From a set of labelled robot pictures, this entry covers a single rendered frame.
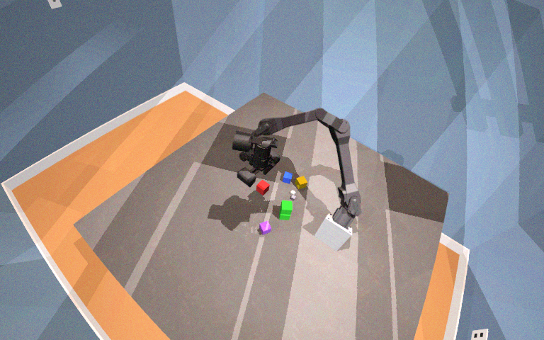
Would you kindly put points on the green block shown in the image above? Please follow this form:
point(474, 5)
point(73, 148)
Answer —
point(283, 217)
point(286, 207)

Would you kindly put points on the purple cube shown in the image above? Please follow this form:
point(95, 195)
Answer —
point(265, 227)

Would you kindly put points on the red block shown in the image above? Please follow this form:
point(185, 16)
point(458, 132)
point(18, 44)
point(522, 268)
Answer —
point(262, 187)

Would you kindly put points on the blue block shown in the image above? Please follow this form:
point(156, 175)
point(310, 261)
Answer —
point(287, 177)

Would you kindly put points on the yellow cube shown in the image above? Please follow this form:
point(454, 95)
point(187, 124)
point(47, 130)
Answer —
point(301, 182)

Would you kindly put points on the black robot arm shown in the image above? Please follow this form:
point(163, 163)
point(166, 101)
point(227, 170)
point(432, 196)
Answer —
point(340, 132)

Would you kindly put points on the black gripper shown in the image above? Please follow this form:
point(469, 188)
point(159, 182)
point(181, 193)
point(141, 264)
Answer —
point(259, 164)

